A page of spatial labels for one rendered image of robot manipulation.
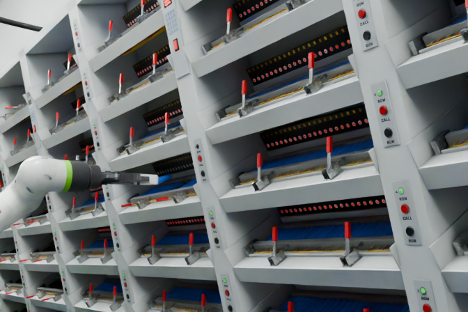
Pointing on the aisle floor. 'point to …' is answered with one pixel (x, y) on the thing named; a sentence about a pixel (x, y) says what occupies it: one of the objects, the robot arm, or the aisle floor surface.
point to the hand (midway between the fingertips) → (145, 180)
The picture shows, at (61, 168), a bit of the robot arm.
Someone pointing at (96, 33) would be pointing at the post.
